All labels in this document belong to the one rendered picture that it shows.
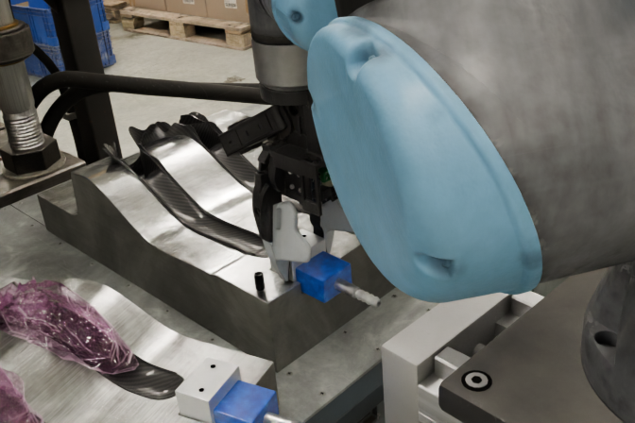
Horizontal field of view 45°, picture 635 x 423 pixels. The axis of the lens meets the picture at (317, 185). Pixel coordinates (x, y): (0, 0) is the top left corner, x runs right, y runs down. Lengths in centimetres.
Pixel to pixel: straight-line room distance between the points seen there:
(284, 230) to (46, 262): 45
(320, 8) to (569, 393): 29
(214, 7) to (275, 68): 432
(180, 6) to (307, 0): 471
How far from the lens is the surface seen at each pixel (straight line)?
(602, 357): 43
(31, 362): 77
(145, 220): 94
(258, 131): 74
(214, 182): 100
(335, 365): 82
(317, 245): 80
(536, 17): 27
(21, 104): 140
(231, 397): 70
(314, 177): 68
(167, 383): 76
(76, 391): 75
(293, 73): 67
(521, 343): 47
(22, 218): 125
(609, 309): 44
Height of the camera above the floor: 133
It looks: 27 degrees down
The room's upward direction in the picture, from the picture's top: 5 degrees counter-clockwise
